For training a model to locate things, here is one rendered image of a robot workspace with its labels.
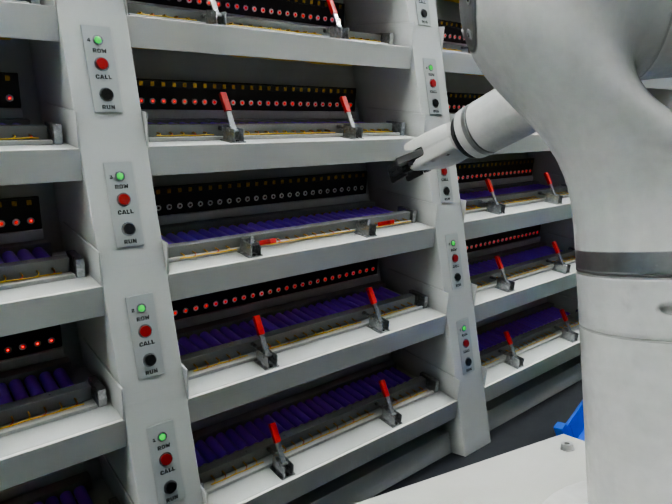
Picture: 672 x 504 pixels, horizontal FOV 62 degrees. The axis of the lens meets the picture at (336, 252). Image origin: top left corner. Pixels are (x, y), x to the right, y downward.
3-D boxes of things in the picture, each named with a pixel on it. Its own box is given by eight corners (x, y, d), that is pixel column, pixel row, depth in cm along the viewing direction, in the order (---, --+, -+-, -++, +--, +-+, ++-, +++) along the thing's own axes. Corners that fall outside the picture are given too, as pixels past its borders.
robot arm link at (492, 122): (490, 95, 88) (457, 107, 82) (564, 51, 78) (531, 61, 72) (513, 143, 88) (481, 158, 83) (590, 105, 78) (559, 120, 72)
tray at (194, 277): (433, 246, 122) (438, 204, 120) (168, 302, 85) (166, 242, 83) (372, 226, 137) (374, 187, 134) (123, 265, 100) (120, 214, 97)
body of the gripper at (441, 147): (487, 110, 90) (438, 138, 99) (445, 109, 84) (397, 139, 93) (501, 153, 89) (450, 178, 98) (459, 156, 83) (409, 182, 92)
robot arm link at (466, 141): (495, 101, 88) (480, 110, 91) (458, 100, 83) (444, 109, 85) (510, 151, 87) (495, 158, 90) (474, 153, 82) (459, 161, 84)
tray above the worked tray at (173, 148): (422, 159, 121) (428, 93, 117) (148, 176, 84) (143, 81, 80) (360, 147, 136) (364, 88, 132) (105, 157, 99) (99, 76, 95)
